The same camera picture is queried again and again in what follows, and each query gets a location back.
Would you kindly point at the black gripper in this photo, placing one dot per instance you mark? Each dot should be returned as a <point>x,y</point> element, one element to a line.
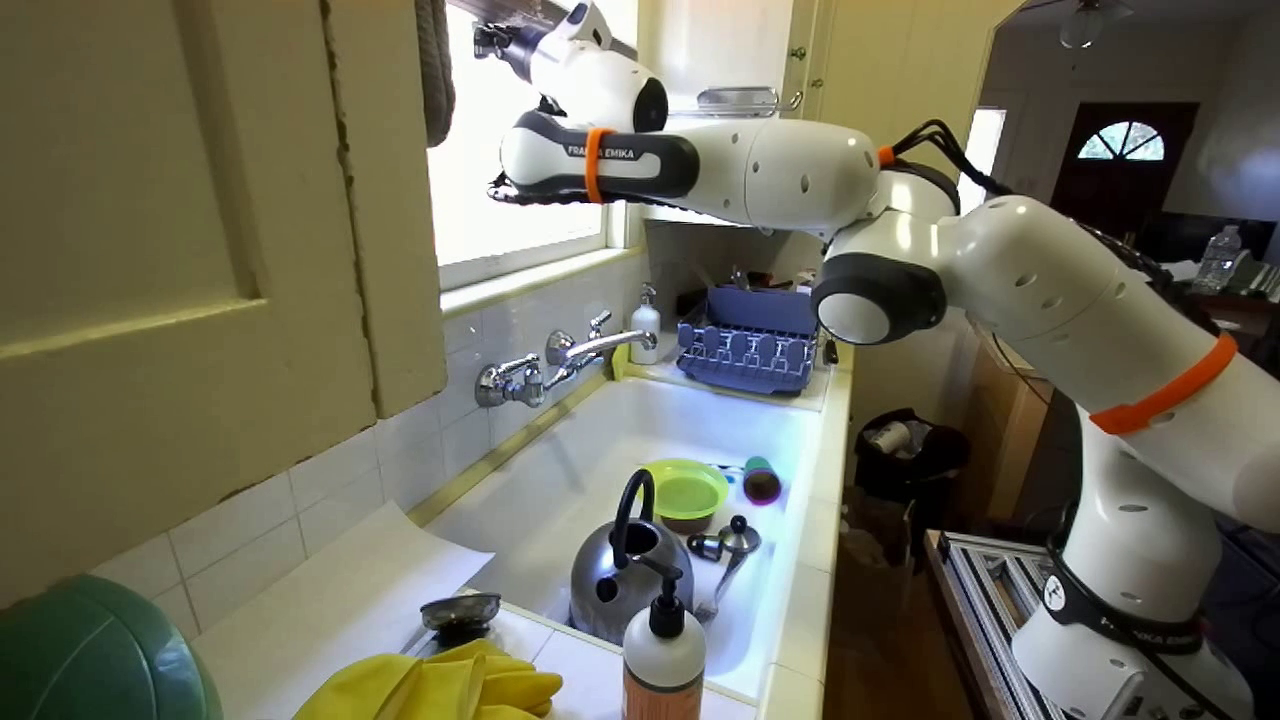
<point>543,30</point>

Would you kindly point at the white window blinds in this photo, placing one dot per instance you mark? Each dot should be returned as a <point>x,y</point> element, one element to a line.
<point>492,4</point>

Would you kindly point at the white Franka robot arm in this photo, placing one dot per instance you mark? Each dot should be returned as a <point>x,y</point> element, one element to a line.
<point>1041,295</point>

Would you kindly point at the grey hanging towel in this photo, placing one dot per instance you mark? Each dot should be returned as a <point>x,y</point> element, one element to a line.
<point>432,74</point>

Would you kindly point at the yellow sponge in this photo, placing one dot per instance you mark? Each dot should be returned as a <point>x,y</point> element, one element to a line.
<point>617,360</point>

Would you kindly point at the blue dish rack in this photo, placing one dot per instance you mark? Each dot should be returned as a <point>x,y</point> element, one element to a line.
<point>747,342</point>

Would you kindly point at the white ceramic sink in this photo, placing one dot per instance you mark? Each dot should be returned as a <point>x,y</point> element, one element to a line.
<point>575,455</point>

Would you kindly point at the yellow-green plastic bowl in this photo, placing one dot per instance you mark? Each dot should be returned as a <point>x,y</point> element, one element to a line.
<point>685,493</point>

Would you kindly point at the purple and green cup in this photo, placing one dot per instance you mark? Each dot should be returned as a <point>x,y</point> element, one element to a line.
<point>761,481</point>

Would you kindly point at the steel ladle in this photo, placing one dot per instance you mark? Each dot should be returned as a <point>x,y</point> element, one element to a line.
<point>730,552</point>

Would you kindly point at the round metal sink strainer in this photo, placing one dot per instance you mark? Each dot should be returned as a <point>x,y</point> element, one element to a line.
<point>461,613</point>

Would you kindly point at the black trash bin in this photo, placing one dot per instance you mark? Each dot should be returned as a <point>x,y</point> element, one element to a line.
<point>908,463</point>

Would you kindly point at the dark door arched window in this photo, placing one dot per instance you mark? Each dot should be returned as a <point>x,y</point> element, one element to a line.
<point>1124,160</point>

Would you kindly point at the orange soap dispenser bottle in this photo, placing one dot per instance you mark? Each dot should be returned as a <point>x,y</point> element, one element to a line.
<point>667,660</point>

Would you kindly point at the container with green lid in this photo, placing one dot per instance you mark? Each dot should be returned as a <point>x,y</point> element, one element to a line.
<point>95,660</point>

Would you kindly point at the chrome wall faucet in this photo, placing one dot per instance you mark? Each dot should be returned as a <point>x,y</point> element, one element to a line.
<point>561,354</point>

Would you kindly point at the cream wall cabinet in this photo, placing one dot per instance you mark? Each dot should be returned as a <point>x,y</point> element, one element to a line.
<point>175,265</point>

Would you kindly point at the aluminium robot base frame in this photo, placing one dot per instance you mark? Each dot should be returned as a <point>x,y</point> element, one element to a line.
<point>993,603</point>

